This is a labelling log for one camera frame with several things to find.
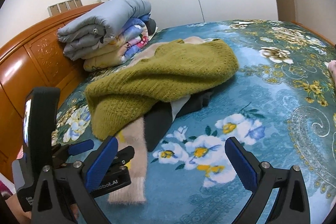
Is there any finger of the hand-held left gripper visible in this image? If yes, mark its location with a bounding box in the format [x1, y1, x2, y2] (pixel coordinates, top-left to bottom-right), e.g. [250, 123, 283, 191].
[112, 146, 135, 174]
[52, 139, 95, 165]

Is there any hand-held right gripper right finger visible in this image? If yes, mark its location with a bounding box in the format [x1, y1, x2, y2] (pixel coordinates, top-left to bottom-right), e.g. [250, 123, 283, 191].
[224, 137, 311, 224]

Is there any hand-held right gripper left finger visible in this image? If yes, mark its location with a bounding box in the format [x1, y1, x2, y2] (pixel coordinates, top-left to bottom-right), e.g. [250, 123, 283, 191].
[31, 136, 118, 224]

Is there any beige fuzzy sweater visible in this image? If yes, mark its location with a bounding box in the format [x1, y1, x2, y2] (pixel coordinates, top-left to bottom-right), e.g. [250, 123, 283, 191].
[108, 36, 206, 205]

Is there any green knitted sweater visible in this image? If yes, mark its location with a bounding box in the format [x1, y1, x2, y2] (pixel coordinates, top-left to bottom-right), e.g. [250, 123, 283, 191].
[84, 39, 239, 142]

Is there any person's left forearm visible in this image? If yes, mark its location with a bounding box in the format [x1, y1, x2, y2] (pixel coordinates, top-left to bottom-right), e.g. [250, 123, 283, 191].
[5, 196, 33, 224]

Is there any dark grey garment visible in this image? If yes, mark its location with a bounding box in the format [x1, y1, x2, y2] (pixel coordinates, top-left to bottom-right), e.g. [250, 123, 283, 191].
[143, 90, 214, 152]

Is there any wooden headboard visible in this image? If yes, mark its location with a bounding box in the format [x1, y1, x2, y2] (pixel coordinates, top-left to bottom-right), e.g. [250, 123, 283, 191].
[0, 2, 105, 184]

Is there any teal floral bed blanket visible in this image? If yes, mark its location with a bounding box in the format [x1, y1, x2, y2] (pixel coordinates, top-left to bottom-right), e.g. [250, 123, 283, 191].
[51, 19, 336, 224]

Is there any white garment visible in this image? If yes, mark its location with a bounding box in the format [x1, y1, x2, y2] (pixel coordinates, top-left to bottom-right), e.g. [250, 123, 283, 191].
[169, 94, 192, 119]

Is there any maroon fuzzy cloth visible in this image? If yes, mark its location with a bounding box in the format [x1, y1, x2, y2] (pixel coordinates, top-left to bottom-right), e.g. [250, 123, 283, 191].
[0, 179, 12, 198]

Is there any folded cream quilt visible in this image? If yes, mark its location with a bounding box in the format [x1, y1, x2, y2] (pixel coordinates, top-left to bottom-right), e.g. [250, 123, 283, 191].
[83, 38, 147, 72]

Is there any folded colourful floral quilt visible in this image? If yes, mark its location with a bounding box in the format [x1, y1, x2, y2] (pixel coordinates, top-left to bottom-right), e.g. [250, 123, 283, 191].
[105, 14, 152, 62]

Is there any folded grey quilt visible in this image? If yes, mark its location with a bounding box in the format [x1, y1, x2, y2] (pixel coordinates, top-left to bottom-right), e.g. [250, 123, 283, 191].
[57, 0, 153, 61]

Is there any dark grey pillow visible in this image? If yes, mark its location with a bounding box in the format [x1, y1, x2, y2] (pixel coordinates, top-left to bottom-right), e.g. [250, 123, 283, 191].
[146, 18, 158, 35]

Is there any person's bare foot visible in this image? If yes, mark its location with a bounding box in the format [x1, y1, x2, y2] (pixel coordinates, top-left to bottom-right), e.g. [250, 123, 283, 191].
[328, 60, 336, 83]

